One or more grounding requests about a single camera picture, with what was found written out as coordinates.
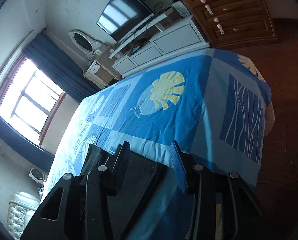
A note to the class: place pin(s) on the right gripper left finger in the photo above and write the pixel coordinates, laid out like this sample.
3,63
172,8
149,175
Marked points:
104,202

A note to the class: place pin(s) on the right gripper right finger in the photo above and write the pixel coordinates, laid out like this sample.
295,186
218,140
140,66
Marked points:
224,206

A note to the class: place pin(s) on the black pants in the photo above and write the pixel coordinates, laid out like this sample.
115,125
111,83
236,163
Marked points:
96,157

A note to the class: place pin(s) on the white box fan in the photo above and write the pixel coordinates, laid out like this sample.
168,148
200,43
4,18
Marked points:
37,175

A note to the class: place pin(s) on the cream tufted leather headboard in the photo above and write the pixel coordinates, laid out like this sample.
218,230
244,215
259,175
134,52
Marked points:
22,207

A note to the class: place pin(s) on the left blue curtain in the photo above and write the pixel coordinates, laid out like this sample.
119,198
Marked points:
24,147

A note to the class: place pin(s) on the blue curtain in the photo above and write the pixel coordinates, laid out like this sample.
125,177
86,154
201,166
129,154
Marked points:
59,67
24,147

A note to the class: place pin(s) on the blue patterned bed sheet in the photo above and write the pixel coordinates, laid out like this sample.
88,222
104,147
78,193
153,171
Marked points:
212,102

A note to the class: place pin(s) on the white vanity dresser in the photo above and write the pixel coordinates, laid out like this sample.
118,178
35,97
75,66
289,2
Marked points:
101,71

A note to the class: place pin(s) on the right blue curtain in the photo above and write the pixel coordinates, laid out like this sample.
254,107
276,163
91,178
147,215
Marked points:
59,67

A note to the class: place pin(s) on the oval vanity mirror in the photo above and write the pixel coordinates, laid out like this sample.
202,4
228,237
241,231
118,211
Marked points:
84,42

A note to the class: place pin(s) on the white tv cabinet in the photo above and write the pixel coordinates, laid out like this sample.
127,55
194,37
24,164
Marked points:
180,38

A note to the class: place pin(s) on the black flat screen television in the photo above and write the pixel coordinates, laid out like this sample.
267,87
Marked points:
120,17

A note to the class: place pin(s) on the brown wooden wardrobe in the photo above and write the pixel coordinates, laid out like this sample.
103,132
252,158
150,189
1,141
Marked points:
231,24

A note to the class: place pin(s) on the window with red frame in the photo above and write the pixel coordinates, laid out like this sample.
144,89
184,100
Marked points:
29,100

